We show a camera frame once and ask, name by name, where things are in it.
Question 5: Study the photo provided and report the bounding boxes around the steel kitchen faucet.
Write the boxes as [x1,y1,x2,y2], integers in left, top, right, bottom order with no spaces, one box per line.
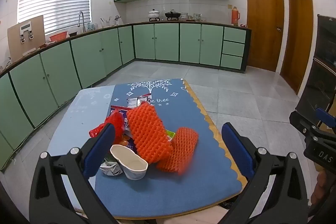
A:
[78,11,87,33]

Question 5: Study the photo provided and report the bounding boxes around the large orange foam net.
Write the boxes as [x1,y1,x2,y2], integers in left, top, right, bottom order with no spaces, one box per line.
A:
[126,103,172,164]

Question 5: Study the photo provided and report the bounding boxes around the cardboard box with scale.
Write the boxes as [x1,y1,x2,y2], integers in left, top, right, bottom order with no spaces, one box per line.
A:
[7,15,45,56]

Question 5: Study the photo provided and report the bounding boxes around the orange thermos flask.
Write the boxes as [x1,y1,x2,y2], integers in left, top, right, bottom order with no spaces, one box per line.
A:
[231,6,240,25]

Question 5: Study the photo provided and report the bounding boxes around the green base cabinets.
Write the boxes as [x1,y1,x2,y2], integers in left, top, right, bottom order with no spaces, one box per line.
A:
[0,22,252,170]

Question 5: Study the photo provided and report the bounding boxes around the silver snack packet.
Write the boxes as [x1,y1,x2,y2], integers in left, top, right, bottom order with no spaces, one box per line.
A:
[127,93,153,109]

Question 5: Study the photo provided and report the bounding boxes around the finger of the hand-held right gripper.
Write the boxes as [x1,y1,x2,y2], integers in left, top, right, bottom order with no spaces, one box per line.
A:
[316,107,336,133]
[289,111,320,140]

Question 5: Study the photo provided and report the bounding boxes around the red plastic bag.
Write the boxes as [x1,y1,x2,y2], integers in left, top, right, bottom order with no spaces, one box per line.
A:
[89,109,125,138]

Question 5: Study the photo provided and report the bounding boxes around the blue printed table mat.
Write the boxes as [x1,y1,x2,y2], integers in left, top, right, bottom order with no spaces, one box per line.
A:
[94,79,242,216]

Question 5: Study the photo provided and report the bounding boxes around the small orange foam net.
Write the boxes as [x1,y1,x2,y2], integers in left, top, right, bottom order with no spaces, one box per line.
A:
[156,127,198,175]

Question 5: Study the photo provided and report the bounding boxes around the red plastic basin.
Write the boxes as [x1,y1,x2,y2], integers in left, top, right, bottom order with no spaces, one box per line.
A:
[49,32,68,41]

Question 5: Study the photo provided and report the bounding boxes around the wide wooden door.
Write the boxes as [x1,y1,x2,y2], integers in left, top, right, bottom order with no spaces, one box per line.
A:
[246,0,285,72]

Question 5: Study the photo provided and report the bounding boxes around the white cooking pot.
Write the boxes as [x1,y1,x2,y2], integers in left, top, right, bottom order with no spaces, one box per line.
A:
[148,9,161,22]

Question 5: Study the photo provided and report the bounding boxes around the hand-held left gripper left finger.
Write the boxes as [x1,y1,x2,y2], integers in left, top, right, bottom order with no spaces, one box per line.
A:
[29,123,117,224]

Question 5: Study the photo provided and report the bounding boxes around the black wok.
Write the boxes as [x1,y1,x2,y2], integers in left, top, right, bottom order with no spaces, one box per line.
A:
[165,10,181,21]

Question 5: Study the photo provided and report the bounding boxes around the stack of bowls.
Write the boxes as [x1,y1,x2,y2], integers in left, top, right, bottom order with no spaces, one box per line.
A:
[181,12,202,22]

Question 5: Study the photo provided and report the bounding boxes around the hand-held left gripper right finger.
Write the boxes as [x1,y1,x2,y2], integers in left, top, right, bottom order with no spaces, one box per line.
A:
[220,123,309,224]

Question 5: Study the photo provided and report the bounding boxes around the white wrapper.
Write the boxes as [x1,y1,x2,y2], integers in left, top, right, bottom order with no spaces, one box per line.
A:
[99,157,124,177]

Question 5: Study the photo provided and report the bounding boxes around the green cabinet drawer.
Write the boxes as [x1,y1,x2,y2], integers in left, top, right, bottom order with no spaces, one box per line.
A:
[223,26,247,43]
[222,41,245,57]
[220,54,243,69]

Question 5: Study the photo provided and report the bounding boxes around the narrow wooden door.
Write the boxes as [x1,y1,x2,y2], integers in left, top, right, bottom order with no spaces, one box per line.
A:
[280,0,314,94]

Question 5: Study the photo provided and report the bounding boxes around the person's right hand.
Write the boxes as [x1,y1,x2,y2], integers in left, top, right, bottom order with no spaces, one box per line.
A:
[310,171,332,206]

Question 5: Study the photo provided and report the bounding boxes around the black cabinet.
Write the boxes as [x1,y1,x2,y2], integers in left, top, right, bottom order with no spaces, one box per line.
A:
[295,14,336,132]

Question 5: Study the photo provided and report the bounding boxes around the purple snack packet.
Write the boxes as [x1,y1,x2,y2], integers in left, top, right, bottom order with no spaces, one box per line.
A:
[121,134,137,149]

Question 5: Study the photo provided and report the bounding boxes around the white paper cup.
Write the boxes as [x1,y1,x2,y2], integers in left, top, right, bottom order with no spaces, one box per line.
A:
[110,144,149,180]

